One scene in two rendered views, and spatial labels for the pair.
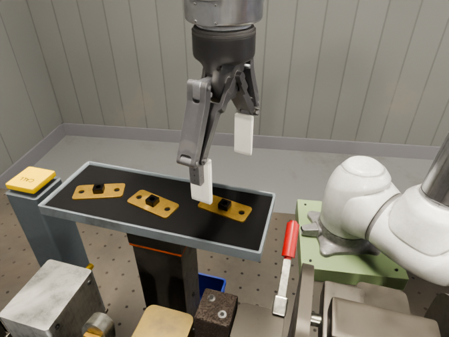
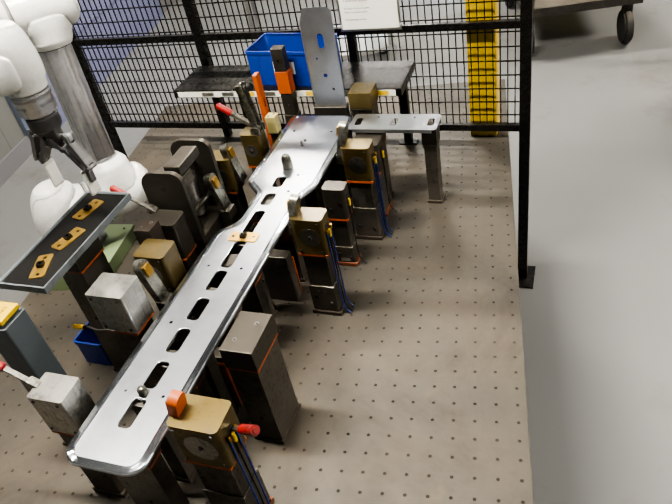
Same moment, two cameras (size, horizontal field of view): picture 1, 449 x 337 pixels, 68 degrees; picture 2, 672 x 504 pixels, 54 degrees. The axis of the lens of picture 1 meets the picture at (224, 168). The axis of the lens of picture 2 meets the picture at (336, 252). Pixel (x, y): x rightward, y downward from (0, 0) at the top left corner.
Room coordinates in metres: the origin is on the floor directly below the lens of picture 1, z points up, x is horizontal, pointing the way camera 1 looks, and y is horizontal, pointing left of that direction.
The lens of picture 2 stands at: (-0.43, 1.36, 2.04)
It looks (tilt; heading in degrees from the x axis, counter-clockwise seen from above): 39 degrees down; 280
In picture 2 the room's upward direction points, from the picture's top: 12 degrees counter-clockwise
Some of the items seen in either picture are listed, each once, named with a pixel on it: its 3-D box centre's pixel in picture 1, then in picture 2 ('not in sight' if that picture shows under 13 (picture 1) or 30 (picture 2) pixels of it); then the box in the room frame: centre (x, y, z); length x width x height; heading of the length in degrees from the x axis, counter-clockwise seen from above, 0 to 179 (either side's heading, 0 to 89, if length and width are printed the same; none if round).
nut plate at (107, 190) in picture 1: (99, 189); (40, 264); (0.46, 0.22, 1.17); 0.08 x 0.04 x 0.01; 95
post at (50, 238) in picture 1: (65, 263); (46, 381); (0.50, 0.36, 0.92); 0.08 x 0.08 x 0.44; 74
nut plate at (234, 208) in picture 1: (224, 205); (87, 208); (0.41, 0.00, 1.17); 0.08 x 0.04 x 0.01; 63
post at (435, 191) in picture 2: not in sight; (433, 163); (-0.49, -0.51, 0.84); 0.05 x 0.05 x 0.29; 74
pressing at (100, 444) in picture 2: not in sight; (243, 243); (0.04, 0.00, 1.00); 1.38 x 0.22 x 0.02; 74
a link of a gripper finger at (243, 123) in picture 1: (243, 134); (53, 173); (0.47, -0.03, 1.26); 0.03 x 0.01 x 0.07; 63
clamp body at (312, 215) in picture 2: not in sight; (324, 264); (-0.15, -0.03, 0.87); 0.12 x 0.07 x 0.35; 164
